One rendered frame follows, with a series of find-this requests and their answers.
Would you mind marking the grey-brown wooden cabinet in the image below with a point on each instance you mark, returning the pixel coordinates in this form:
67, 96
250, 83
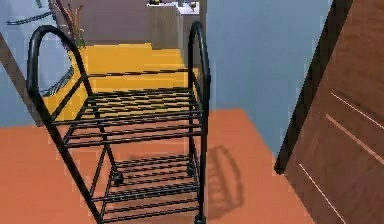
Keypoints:
165, 26

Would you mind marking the black metal slatted rack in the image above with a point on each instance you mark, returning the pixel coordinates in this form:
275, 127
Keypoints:
133, 117

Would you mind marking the brown twig house plant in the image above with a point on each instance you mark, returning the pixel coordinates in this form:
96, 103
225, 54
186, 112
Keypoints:
74, 23

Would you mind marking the brown wooden room door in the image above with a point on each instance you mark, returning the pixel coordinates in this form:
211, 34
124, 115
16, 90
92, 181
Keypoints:
346, 126

